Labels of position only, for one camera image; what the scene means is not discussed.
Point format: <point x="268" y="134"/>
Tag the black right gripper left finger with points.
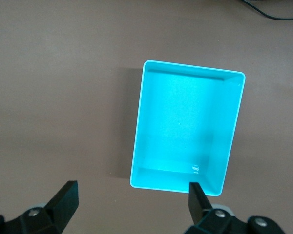
<point x="63" y="202"/>

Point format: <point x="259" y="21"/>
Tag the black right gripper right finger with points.
<point x="197" y="204"/>

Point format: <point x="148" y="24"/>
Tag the turquoise plastic bin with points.
<point x="180" y="117"/>

